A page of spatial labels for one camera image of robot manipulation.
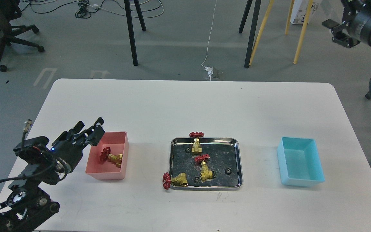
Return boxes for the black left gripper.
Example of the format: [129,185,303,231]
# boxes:
[51,118,105,173]

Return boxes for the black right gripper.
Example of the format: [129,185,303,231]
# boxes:
[322,0,371,48]

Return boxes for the brass valve red wheel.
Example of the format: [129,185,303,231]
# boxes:
[99,147,123,168]

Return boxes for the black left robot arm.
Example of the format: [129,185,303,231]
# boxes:
[0,117,105,232]

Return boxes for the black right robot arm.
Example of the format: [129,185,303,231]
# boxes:
[322,0,371,48]

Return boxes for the pink plastic box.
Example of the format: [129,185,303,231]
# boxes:
[85,131,129,180]

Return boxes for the white cardboard box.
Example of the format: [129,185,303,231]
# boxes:
[290,0,322,24]

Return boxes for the blue plastic box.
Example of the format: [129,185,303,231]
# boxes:
[277,137,325,187]

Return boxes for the yellow wooden legs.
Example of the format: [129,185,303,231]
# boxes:
[248,0,313,66]

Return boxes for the black tripod legs right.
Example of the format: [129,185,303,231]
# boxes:
[238,0,262,69]

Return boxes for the black tripod legs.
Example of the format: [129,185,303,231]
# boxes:
[238,0,262,69]
[124,0,147,66]

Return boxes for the metal tray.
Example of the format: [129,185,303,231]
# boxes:
[168,138,243,191]

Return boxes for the black tripod legs left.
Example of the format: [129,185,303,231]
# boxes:
[124,0,147,66]

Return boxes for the black office chair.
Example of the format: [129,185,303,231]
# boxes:
[0,0,45,72]

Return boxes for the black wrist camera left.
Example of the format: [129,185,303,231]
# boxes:
[13,119,54,165]

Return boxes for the brass valve red handle bottom-left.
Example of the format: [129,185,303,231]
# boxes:
[162,173,188,190]

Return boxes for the brass valve top red handle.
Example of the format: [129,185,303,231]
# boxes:
[189,131,204,155]

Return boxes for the black cables on floor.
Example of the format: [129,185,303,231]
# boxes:
[21,0,165,19]

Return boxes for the brass valve red handle centre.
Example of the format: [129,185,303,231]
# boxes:
[194,154,217,182]

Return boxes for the white cable with plug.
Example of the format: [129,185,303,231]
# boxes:
[201,0,218,78]

